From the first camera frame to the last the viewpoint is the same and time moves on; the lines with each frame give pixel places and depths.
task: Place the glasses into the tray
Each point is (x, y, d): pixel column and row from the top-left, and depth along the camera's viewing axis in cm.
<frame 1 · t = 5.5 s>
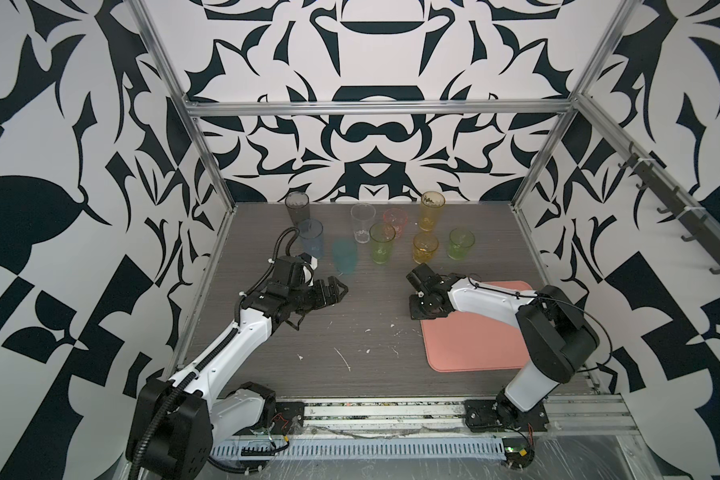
left hand: (337, 288, 81), fingers open
right hand: (417, 310, 92), fingers closed
pink tray: (466, 343, 87), point 2 cm above the table
dark smoky glass: (298, 205, 110), point 10 cm above the table
blue glass: (311, 232, 114), on the table
clear glass: (362, 216, 104), point 12 cm above the table
teal glass: (345, 255, 107), on the table
green glass left: (381, 237, 94), point 16 cm above the table
pink glass: (396, 217, 114), point 4 cm above the table
tall amber glass: (431, 203, 115), point 7 cm above the table
short amber glass: (424, 245, 106), point 4 cm above the table
green glass right: (460, 239, 101), point 10 cm above the table

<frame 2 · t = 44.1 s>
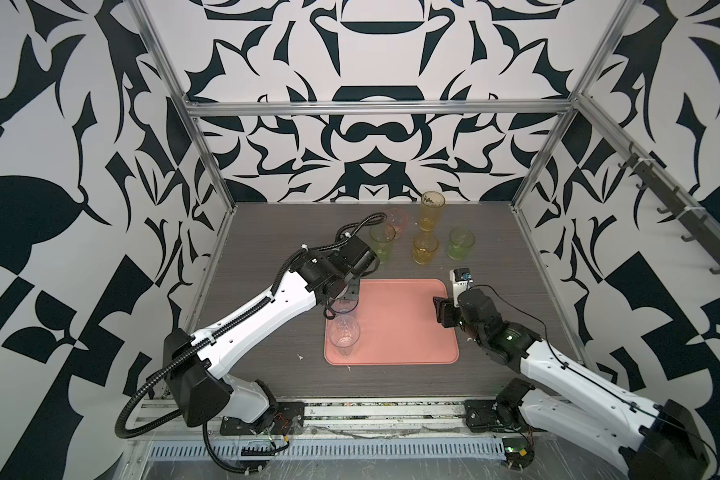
left hand: (346, 277, 75), fingers open
right hand: (444, 296, 82), fingers open
pink tray: (397, 326, 89), point 3 cm above the table
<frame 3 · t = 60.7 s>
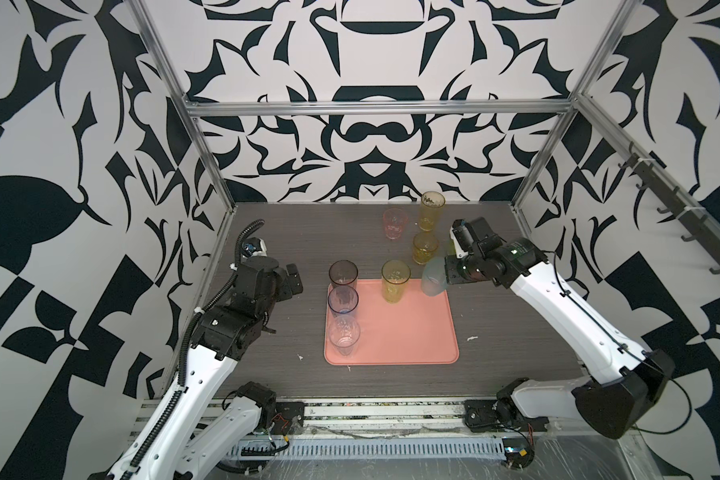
left hand: (276, 266, 71), fingers open
right hand: (453, 267, 76), fingers closed
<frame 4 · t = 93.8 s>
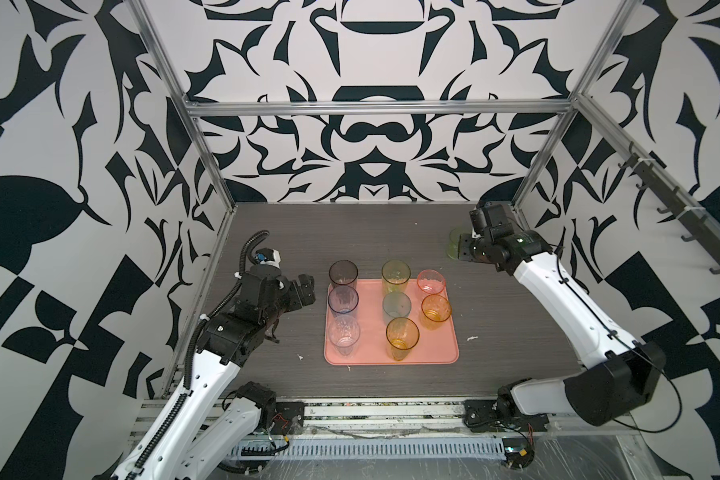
left hand: (297, 277, 73), fingers open
right hand: (471, 242, 80), fingers open
tall amber glass: (402, 334, 77), point 13 cm above the table
short amber glass: (435, 311, 91), point 4 cm above the table
teal glass: (395, 304, 89), point 7 cm above the table
